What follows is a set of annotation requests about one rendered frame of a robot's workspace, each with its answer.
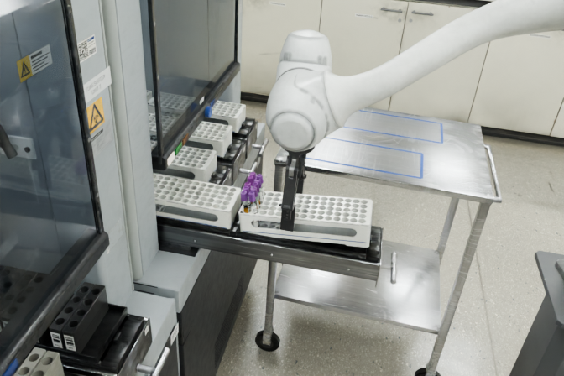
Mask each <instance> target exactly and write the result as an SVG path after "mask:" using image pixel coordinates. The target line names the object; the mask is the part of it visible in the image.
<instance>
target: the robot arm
mask: <svg viewBox="0 0 564 376"><path fill-rule="evenodd" d="M563 29H564V0H496V1H494V2H491V3H489V4H487V5H484V6H482V7H481V8H478V9H475V10H473V11H472V12H470V13H467V14H465V15H463V16H461V17H460V18H457V19H456V20H454V21H452V22H450V23H449V24H447V25H445V26H444V27H442V28H441V29H438V30H437V31H436V32H435V33H433V34H431V35H429V36H428V37H426V38H424V39H423V40H422V41H420V42H418V43H417V44H415V45H413V46H411V47H410V48H408V49H407V50H405V51H404V52H402V53H401V54H399V55H397V56H395V57H394V58H393V59H391V60H389V61H387V62H386V63H384V64H382V65H380V66H378V67H376V68H374V69H372V70H369V71H366V72H364V73H361V74H358V75H354V76H337V75H335V74H333V73H332V53H331V47H330V44H329V40H328V38H327V37H326V36H325V35H324V34H321V33H319V32H317V31H315V30H309V29H302V30H297V31H295V32H291V33H289V34H288V36H287V38H286V40H285V43H284V45H283V48H282V50H281V53H280V58H279V64H278V66H277V74H276V82H275V84H274V86H273V88H272V90H271V92H270V94H269V99H268V102H267V107H266V123H267V126H268V127H269V131H270V133H271V135H272V138H273V140H274V141H275V142H276V143H277V144H278V145H279V146H280V147H282V148H283V149H284V150H285V151H287V152H288V153H289V155H287V157H286V164H287V165H286V167H285V184H284V191H283V198H282V204H279V206H281V209H282V211H281V221H280V230H285V231H289V232H293V231H294V224H295V208H296V205H295V196H296V194H302V193H303V185H304V179H306V177H307V174H304V172H305V171H306V156H307V154H308V153H310V152H311V151H313V150H314V148H315V147H316V145H317V144H319V143H320V142H321V141H322V140H323V139H324V138H325V137H326V136H328V135H329V134H331V133H333V132H335V131H336V130H338V129H339V128H343V127H344V125H345V122H346V121H347V119H348V118H349V117H350V116H351V115H352V114H353V113H355V112H357V111H359V110H361V109H363V108H365V107H368V106H371V105H373V104H374V103H377V102H380V101H382V100H384V99H385V98H387V97H390V96H392V95H394V94H395V93H397V92H398V91H401V90H403V89H404V88H406V87H407V86H409V85H411V84H413V83H414V82H416V81H418V80H419V79H421V78H423V77H424V76H427V75H428V74H430V73H432V72H433V71H435V70H437V69H438V68H440V67H442V66H443V65H445V64H447V63H448V62H450V61H452V60H454V59H456V58H457V57H458V56H460V55H462V54H464V53H466V52H468V51H469V50H471V49H473V48H476V47H478V46H479V45H481V44H485V43H488V42H490V41H493V40H496V39H502V38H507V37H511V36H517V35H523V34H535V33H542V32H551V31H560V30H563ZM301 178H302V179H301Z"/></svg>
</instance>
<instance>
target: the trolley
mask: <svg viewBox="0 0 564 376"><path fill-rule="evenodd" d="M485 150H487V151H488V158H489V163H490V168H491V172H492V177H493V185H494V189H495V195H496V196H494V194H493V190H492V185H491V180H490V175H489V171H488V162H487V157H486V153H485ZM287 155H289V153H288V152H287V151H285V150H284V149H283V148H282V147H280V149H279V152H278V153H277V155H276V157H275V159H274V165H275V168H274V192H283V187H284V176H285V167H286V165H287V164H286V157H287ZM306 171H309V172H314V173H318V174H323V175H332V176H337V177H342V178H347V179H351V180H360V181H365V182H369V183H374V184H379V185H387V186H393V187H397V188H402V189H407V190H412V191H420V192H425V193H430V194H435V195H439V196H448V197H451V198H452V199H451V202H450V206H449V208H448V212H447V215H446V220H445V223H444V226H443V229H442V232H441V238H440V241H439V244H438V247H437V250H434V249H429V248H422V247H416V246H412V245H408V244H403V243H396V242H391V241H387V240H383V243H382V257H381V263H386V264H391V253H397V277H396V284H394V285H393V284H391V283H390V270H388V269H380V271H379V277H378V282H377V286H376V288H375V282H376V281H374V280H370V279H361V278H357V277H352V276H347V275H343V274H334V273H330V272H325V271H320V270H315V269H308V268H302V267H298V266H294V265H288V264H282V269H281V271H280V274H279V278H278V280H277V283H276V274H277V263H276V262H271V261H269V269H268V283H267V295H266V308H265V321H264V330H262V331H259V332H258V333H257V335H256V337H255V342H256V344H257V346H258V347H259V348H261V349H263V350H264V351H267V352H273V351H275V350H277V349H278V348H279V344H280V339H279V336H278V335H277V334H276V333H274V327H273V316H274V299H279V300H286V301H289V302H293V303H297V304H301V305H305V306H312V307H315V308H320V309H323V310H328V311H335V312H338V313H342V314H346V315H350V316H356V317H361V318H364V319H369V320H372V321H379V322H383V323H387V324H391V325H395V326H402V327H405V328H409V329H413V330H417V331H421V332H428V333H432V334H436V335H437V337H436V341H435V345H434V347H433V350H432V353H431V357H430V360H429V362H428V363H427V364H426V367H425V368H420V369H418V370H417V371H415V376H441V375H440V374H439V373H438V372H437V371H436V367H437V364H438V362H439V359H440V356H441V352H442V349H443V347H444V344H445V341H446V339H447V334H448V332H449V329H450V326H451V324H452V319H453V317H454V314H455V311H456V308H457V304H458V301H459V299H460V296H461V293H462V289H463V286H464V284H465V281H466V278H467V274H468V271H469V269H470V266H471V263H472V261H473V256H474V254H475V251H476V248H477V246H478V241H479V239H480V236H481V233H482V230H483V226H484V223H485V221H486V218H487V215H488V211H489V208H490V206H491V205H492V204H493V202H494V203H502V197H501V193H500V189H499V182H498V177H497V173H496V169H495V164H494V157H493V152H492V148H491V145H487V144H484V143H483V135H482V129H481V125H478V124H473V123H463V122H458V121H452V120H446V119H441V118H435V117H426V116H420V115H415V114H409V113H403V112H393V111H388V110H383V109H377V108H371V107H365V108H363V109H361V110H359V111H357V112H355V113H353V114H352V115H351V116H350V117H349V118H348V119H347V121H346V122H345V125H344V127H343V128H339V129H338V130H336V131H335V132H333V133H331V134H329V135H328V136H326V137H325V138H324V139H323V140H322V141H321V142H320V143H319V144H317V145H316V146H315V148H314V150H313V151H311V152H310V153H308V154H307V156H306V160H305V172H304V174H305V173H306ZM460 199H463V200H467V201H476V202H479V205H478V209H477V213H476V216H475V218H474V221H473V225H472V228H471V232H470V234H469V237H468V240H467V244H466V247H465V250H464V253H463V256H462V260H461V263H460V265H459V269H458V271H457V276H456V278H455V281H454V284H453V287H452V292H451V294H450V297H449V300H448V302H447V305H446V310H445V313H444V316H443V318H442V321H441V291H440V265H441V261H442V257H443V254H444V251H445V248H446V245H447V240H448V237H449V234H450V231H451V228H452V223H453V220H454V217H455V214H456V211H457V206H458V202H459V200H460Z"/></svg>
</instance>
